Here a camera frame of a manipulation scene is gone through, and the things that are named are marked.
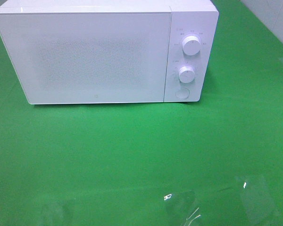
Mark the white microwave oven body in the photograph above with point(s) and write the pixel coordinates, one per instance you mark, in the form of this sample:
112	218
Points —
188	17

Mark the white microwave door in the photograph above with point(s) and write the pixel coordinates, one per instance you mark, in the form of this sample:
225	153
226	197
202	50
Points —
78	58

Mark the white microwave knob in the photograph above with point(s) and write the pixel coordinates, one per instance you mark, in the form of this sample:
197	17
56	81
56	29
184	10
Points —
191	45
186	74

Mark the round white door-release button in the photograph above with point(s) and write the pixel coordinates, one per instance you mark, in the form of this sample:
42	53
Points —
182	93

